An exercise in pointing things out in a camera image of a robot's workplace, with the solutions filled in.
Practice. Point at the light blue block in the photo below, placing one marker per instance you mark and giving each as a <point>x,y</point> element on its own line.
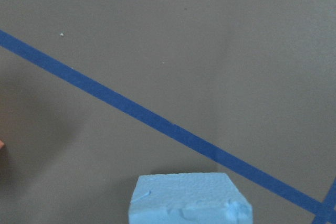
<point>188,198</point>

